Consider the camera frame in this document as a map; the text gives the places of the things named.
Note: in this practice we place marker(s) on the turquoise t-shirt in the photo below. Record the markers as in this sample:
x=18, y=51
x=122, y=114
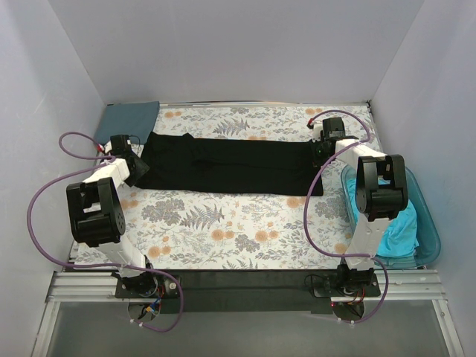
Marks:
x=400, y=240

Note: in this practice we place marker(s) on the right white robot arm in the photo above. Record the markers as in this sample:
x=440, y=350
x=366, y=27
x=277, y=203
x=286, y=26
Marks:
x=380, y=194

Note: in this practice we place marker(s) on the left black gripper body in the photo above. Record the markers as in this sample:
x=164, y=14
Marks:
x=138, y=168

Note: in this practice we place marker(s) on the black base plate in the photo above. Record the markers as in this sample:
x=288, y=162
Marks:
x=261, y=290

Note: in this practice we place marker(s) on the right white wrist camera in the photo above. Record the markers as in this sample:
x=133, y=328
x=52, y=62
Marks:
x=316, y=127

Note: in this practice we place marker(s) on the teal plastic bin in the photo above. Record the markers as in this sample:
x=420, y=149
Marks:
x=427, y=235

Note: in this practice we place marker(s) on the black t-shirt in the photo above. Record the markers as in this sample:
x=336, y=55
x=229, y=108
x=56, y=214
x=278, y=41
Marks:
x=230, y=166

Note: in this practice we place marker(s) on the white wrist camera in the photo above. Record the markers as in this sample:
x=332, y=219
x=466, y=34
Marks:
x=104, y=149
x=316, y=127

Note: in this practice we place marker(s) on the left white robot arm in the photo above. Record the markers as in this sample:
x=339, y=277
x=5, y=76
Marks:
x=97, y=218

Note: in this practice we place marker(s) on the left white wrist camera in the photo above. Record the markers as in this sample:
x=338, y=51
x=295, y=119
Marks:
x=104, y=149

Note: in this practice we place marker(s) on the aluminium frame rail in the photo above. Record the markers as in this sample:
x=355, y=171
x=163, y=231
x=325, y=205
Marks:
x=101, y=286

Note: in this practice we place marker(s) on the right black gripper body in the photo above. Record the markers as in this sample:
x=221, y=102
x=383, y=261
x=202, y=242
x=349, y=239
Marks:
x=318, y=151

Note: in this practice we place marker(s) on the folded grey-blue t-shirt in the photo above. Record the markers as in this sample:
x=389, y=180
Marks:
x=137, y=119

